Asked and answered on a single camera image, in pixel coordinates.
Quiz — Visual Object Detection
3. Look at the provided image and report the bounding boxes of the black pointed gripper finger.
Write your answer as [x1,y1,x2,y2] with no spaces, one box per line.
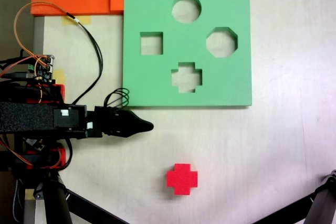
[123,110,155,138]

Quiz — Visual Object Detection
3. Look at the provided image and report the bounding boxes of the red cross columnar block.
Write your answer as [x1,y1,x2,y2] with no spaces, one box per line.
[166,163,198,196]

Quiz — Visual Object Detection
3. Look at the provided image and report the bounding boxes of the red base clamp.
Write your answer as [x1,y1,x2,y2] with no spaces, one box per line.
[25,147,67,170]
[25,83,66,104]

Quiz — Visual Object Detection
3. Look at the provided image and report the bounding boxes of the black circuit board with label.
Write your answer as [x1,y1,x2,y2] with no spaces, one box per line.
[24,138,46,153]

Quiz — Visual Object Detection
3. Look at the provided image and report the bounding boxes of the circuit board with green terminal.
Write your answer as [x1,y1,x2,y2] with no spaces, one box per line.
[27,54,56,82]

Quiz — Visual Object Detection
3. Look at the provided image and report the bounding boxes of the thin black tripod brace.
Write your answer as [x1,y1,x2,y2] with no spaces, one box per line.
[252,191,316,224]
[64,188,130,224]

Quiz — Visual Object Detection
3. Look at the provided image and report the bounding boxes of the thick black tripod leg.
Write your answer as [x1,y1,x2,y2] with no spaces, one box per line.
[304,169,336,224]
[33,170,74,224]

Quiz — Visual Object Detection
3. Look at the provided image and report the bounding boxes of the black USB plug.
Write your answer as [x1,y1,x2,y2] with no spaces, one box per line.
[0,71,35,79]

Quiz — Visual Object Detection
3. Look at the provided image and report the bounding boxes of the wide yellow tape strip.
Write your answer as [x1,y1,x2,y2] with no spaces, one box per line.
[61,15,93,26]

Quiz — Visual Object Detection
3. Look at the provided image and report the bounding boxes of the green shape sorter board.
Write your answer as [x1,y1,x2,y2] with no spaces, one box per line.
[122,0,253,109]

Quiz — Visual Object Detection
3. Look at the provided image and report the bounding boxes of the black gripper wire loops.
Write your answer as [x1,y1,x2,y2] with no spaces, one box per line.
[103,87,130,110]

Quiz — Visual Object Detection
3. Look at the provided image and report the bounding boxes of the long black cable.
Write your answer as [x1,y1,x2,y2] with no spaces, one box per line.
[65,11,104,105]

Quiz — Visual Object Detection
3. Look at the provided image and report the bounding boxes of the braided grey cable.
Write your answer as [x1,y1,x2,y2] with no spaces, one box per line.
[11,178,24,223]

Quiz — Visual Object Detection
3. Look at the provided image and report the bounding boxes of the thin orange wire loop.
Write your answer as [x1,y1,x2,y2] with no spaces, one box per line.
[13,1,69,63]

